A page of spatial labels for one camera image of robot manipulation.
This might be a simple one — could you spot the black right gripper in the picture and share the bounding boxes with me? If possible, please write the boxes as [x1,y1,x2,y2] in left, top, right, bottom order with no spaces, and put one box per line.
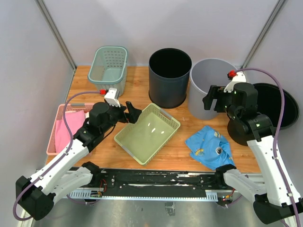
[203,85,241,120]

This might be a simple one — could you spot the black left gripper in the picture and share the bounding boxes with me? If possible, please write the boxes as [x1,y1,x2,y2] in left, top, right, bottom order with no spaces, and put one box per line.
[101,100,142,133]

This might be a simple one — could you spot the grey plastic bin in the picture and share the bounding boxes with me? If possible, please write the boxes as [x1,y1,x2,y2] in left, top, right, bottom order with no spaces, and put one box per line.
[187,58,237,121]

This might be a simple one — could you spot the light green plastic basket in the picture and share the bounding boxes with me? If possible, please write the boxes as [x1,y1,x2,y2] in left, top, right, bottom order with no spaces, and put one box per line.
[114,103,180,166]

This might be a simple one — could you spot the dark blue cylindrical bin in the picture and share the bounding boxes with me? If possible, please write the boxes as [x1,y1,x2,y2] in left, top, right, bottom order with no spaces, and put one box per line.
[149,48,192,109]

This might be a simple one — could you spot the teal plastic basket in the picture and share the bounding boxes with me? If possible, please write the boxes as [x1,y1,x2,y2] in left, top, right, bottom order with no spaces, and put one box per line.
[88,46,128,96]

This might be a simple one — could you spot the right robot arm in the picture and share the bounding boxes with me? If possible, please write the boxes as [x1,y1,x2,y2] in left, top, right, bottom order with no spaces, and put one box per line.
[203,82,303,224]

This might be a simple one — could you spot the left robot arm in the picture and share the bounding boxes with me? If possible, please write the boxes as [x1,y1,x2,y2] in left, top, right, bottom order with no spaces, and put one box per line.
[13,101,142,221]

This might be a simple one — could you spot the pink cloth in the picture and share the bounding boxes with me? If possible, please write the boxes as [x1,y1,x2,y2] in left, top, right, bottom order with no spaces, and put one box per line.
[54,110,86,154]

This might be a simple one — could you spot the blue cartoon print cloth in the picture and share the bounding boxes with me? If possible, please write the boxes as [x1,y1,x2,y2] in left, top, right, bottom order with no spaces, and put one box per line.
[185,125,235,171]

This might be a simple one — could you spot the black plastic bin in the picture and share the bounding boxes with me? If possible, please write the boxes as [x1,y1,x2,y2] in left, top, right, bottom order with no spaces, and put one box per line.
[227,83,300,146]

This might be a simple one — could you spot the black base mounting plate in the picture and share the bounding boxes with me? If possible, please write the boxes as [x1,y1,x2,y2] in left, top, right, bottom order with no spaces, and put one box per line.
[80,168,232,192]

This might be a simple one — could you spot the pink plastic basket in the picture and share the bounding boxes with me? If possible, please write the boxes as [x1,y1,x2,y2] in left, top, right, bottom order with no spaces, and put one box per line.
[46,103,94,156]

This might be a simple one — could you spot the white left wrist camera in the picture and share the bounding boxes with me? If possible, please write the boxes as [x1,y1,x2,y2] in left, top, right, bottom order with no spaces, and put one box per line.
[104,88,121,107]

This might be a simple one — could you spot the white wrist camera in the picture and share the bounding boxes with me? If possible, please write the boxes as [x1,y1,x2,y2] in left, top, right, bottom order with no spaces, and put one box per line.
[104,88,121,107]
[223,70,247,93]

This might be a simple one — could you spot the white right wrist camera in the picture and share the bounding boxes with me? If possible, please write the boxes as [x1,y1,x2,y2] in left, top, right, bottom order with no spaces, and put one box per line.
[223,70,247,93]

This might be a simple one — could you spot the white slotted cable duct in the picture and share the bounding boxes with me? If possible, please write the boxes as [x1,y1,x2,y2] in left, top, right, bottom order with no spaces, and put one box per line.
[63,185,218,201]

